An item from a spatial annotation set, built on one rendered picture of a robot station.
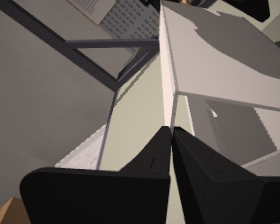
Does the white printed paper sheet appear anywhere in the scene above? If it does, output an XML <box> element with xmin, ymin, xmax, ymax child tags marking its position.
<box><xmin>68</xmin><ymin>0</ymin><xmax>117</xmax><ymax>25</ymax></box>

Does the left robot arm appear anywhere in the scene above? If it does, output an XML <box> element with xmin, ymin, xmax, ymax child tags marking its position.
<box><xmin>139</xmin><ymin>0</ymin><xmax>180</xmax><ymax>13</ymax></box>

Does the white cardboard box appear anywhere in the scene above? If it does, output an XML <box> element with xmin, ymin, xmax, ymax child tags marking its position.
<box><xmin>159</xmin><ymin>0</ymin><xmax>280</xmax><ymax>176</ymax></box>

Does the dark grey metal support frame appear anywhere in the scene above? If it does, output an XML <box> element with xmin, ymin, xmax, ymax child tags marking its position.
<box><xmin>0</xmin><ymin>0</ymin><xmax>160</xmax><ymax>92</ymax></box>

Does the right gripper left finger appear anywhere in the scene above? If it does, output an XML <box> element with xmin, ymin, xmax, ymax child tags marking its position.
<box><xmin>19</xmin><ymin>126</ymin><xmax>172</xmax><ymax>224</ymax></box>

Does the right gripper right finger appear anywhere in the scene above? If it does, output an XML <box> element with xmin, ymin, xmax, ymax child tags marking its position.
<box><xmin>172</xmin><ymin>126</ymin><xmax>280</xmax><ymax>224</ymax></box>

